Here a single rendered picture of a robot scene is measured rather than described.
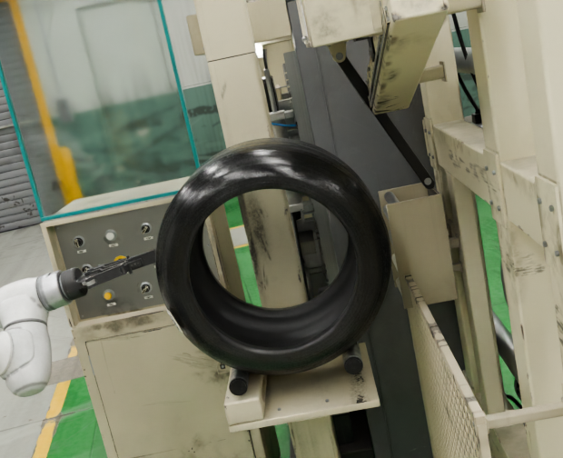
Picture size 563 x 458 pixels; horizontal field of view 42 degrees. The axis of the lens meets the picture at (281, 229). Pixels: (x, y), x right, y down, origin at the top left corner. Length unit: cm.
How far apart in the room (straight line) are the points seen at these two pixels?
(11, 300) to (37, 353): 15
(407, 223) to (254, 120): 49
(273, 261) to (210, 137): 864
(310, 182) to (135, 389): 124
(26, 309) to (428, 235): 104
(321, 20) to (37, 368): 101
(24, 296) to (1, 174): 915
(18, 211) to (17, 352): 925
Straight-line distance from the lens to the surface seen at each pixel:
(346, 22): 139
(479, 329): 215
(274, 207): 205
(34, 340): 185
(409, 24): 131
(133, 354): 259
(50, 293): 188
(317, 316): 201
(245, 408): 184
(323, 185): 165
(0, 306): 192
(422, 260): 204
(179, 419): 267
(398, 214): 200
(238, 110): 201
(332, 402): 186
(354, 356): 179
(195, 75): 1070
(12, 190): 1101
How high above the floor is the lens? 165
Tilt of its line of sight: 13 degrees down
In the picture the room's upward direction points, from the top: 12 degrees counter-clockwise
